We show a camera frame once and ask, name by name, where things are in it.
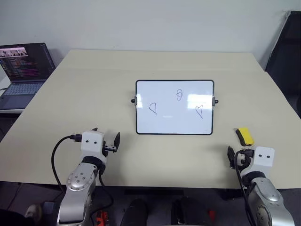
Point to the open grey laptop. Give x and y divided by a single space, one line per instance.
23 68

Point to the black table crossbar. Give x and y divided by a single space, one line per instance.
152 191

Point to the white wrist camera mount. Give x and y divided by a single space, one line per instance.
264 158
92 146

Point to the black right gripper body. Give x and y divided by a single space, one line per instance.
247 153

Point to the orange and black object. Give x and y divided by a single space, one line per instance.
102 217

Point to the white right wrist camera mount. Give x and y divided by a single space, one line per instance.
264 158

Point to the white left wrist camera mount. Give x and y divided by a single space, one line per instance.
92 146

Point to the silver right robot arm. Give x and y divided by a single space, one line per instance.
270 197

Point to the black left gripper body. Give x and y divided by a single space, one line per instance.
110 148

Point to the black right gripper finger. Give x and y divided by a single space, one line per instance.
231 156

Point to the small black-framed whiteboard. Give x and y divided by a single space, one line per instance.
174 107

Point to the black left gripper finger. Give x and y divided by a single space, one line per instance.
95 129
117 140

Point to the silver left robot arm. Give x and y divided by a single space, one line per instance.
77 181

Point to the yellow and black eraser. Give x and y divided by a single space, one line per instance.
246 136

